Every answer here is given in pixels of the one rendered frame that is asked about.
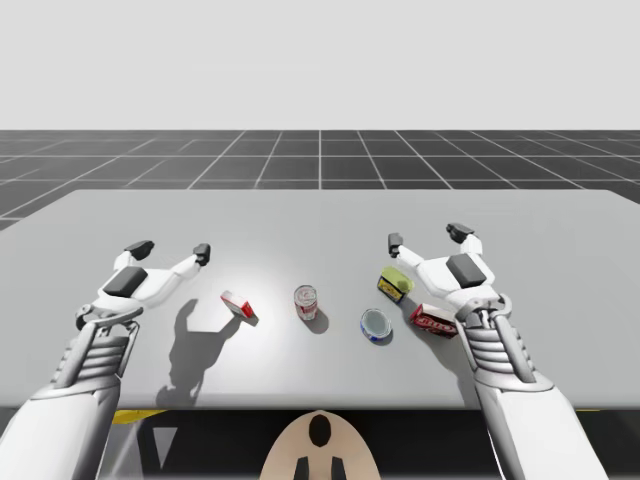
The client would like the red and white can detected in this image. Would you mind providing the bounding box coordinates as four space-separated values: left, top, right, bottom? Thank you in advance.
293 284 320 322

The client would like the blue flat can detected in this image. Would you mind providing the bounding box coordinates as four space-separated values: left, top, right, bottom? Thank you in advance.
359 308 392 344

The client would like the red and white carton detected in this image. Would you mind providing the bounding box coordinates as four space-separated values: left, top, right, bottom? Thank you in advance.
220 289 260 321

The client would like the tan robot part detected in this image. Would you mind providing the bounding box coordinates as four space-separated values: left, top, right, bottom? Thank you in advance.
259 408 381 480

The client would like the green and blue rectangular can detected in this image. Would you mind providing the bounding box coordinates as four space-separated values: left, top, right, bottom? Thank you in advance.
375 266 416 304

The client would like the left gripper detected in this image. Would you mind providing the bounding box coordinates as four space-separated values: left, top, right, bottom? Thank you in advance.
92 240 212 310

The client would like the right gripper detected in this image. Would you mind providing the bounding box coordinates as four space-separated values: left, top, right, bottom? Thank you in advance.
387 222 501 311

